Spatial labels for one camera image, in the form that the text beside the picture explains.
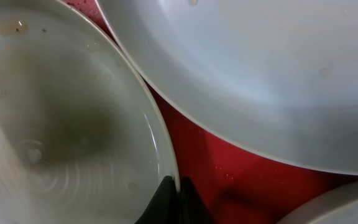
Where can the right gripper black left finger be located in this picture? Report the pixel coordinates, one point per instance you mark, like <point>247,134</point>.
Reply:
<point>162,208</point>

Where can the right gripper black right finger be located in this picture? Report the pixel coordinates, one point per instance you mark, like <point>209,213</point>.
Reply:
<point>192,208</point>

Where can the white plate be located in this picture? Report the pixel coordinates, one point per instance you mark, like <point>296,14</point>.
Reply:
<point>336,206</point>
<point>81,137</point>

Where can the red plastic tray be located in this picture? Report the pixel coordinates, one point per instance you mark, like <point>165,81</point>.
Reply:
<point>237,186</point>

